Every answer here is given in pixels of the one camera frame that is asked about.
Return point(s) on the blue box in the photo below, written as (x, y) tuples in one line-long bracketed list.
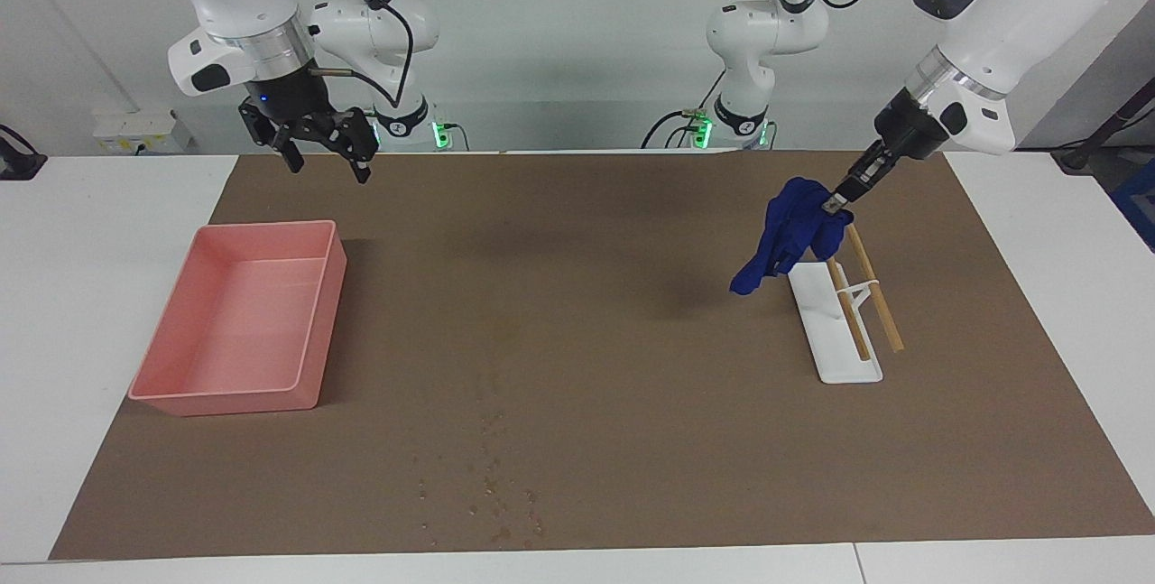
[(1139, 205)]

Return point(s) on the blue towel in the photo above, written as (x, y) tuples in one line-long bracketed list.
[(794, 223)]

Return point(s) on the brown table mat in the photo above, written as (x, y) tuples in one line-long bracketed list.
[(586, 340)]

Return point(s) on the white towel rack stand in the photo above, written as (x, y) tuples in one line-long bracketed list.
[(848, 367)]

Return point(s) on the black clamp mount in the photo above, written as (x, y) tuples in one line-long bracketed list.
[(18, 164)]

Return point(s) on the black tripod stand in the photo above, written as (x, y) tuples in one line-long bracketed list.
[(1096, 137)]

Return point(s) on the wooden rack rod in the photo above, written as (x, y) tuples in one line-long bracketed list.
[(857, 336), (889, 327)]

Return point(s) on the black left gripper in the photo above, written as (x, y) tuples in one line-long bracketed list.
[(907, 128)]

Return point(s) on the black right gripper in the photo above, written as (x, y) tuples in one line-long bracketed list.
[(298, 110)]

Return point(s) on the pink plastic tray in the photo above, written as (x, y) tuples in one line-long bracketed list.
[(244, 322)]

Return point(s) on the spilled water droplets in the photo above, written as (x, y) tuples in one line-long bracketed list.
[(499, 533)]

